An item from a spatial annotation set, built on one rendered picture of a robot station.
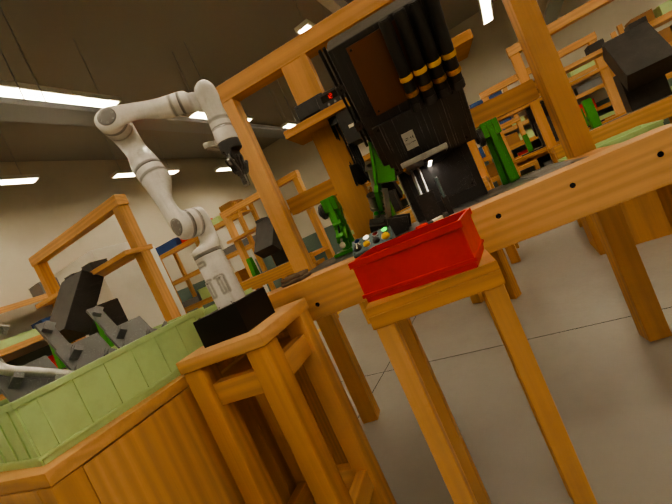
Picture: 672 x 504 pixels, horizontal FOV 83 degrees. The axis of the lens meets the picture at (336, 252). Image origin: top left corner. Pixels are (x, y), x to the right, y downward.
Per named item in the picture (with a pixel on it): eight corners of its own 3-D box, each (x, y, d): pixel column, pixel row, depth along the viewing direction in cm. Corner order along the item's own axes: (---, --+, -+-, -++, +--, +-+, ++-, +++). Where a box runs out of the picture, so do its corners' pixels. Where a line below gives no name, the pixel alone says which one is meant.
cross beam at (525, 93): (540, 97, 171) (532, 78, 170) (292, 215, 206) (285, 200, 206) (537, 99, 175) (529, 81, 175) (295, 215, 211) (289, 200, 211)
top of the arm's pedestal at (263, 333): (265, 346, 103) (259, 332, 102) (180, 375, 114) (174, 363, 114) (309, 307, 132) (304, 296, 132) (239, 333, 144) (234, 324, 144)
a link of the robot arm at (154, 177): (131, 182, 123) (158, 178, 130) (179, 247, 119) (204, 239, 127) (139, 162, 117) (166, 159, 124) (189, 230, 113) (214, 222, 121)
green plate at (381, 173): (397, 193, 146) (389, 138, 144) (376, 196, 148) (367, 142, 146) (399, 192, 157) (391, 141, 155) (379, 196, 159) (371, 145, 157)
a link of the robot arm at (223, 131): (217, 152, 135) (210, 136, 135) (243, 138, 132) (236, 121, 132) (203, 150, 127) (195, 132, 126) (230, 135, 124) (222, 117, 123)
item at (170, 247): (285, 316, 670) (230, 198, 659) (194, 348, 785) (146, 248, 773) (300, 305, 718) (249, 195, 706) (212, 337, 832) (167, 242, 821)
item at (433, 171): (488, 193, 154) (455, 115, 153) (417, 223, 163) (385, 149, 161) (482, 192, 172) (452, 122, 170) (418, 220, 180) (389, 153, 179)
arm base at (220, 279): (238, 300, 117) (212, 250, 117) (214, 311, 119) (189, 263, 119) (250, 293, 126) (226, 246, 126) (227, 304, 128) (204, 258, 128)
